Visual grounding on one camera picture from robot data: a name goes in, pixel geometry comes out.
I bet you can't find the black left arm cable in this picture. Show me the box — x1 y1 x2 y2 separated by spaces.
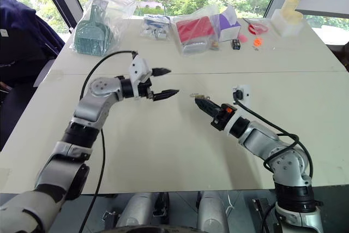
78 50 139 233

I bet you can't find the clear bag of blue-white packets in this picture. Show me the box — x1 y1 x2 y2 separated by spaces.
140 14 173 41

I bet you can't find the pale yellow plastic part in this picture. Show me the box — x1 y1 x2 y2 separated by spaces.
280 0 304 21

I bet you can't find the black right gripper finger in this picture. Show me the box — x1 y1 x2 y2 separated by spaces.
194 98 220 112
195 100 218 120

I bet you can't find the silver robot leg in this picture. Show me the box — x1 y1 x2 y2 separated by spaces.
115 192 157 229
196 190 230 233

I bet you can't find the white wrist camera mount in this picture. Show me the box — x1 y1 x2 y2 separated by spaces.
128 57 153 84
225 84 251 136

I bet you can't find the white foam block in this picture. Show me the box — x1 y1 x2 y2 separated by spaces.
270 8 305 38

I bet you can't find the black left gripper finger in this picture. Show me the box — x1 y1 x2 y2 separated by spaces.
151 67 172 79
152 89 180 102

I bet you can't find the dark blue jacket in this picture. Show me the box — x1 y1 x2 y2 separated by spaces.
0 0 66 81

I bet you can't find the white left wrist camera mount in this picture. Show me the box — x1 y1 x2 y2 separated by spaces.
128 57 153 84

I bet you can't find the black bracket under table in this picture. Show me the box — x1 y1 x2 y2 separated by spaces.
251 196 276 218

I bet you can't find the teal dustpan in clear bag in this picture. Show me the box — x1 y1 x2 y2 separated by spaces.
69 0 139 57

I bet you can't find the black chair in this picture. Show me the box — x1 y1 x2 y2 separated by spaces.
0 50 55 152

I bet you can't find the red item in clear bag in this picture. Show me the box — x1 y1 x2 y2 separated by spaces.
171 5 220 58

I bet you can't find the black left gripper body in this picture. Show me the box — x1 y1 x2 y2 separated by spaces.
135 76 155 100

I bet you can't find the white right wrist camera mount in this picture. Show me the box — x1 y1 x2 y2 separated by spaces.
225 84 251 136

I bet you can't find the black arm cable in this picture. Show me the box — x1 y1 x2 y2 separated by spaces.
78 50 139 233
232 89 314 180

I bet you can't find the red ring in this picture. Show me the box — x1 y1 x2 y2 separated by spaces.
247 22 269 35

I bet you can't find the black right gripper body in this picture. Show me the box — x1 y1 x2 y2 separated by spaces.
210 103 233 132

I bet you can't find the purple and white tissue box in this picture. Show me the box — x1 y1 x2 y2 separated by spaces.
216 7 243 43

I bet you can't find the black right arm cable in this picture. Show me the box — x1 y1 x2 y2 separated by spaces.
232 89 314 180

